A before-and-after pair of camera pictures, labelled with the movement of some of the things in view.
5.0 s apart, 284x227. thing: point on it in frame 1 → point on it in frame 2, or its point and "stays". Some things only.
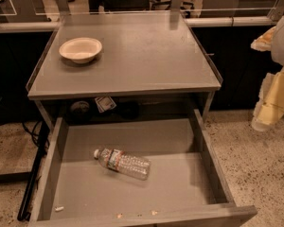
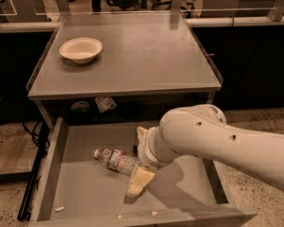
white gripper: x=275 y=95 → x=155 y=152
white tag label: x=104 y=103 stays
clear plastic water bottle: x=124 y=163 stays
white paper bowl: x=81 y=49 stays
